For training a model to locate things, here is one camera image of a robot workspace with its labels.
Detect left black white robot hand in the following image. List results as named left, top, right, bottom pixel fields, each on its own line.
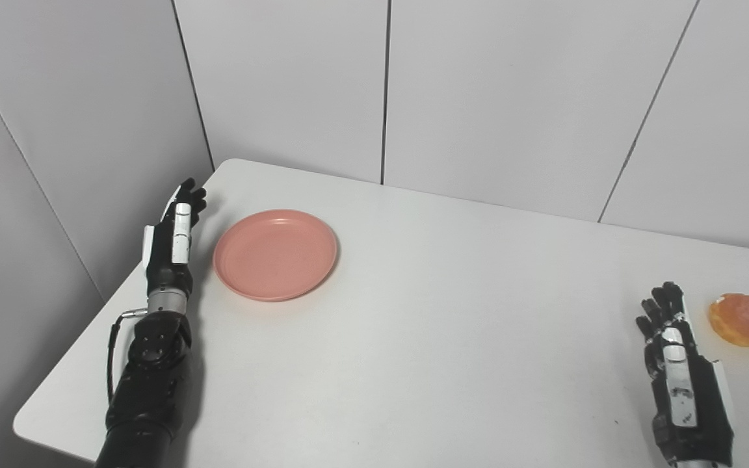
left=141, top=178, right=208, bottom=298

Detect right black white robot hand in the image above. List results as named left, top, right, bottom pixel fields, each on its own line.
left=635, top=281, right=735, bottom=468

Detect golden cream puff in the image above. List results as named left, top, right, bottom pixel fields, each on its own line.
left=707, top=292, right=749, bottom=347

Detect pink round plate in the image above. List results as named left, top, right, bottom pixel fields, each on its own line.
left=213, top=209, right=339, bottom=303

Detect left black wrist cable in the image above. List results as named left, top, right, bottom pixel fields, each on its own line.
left=107, top=309, right=150, bottom=405

